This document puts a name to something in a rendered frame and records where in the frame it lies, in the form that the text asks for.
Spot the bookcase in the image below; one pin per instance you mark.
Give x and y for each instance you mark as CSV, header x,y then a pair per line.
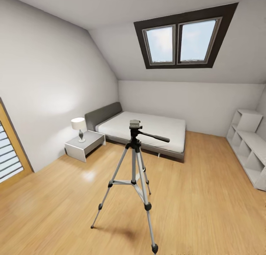
x,y
248,147

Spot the table lamp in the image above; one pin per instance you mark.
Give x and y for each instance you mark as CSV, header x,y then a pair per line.
x,y
78,124

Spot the fixed window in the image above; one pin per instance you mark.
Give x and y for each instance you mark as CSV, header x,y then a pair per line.
x,y
13,163
187,40

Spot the nightstand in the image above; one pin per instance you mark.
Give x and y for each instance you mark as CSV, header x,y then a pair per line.
x,y
79,150

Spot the bed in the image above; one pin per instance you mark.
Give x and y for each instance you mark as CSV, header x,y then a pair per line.
x,y
112,121

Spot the camera tripod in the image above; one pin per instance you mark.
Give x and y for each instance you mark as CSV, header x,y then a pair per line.
x,y
136,154

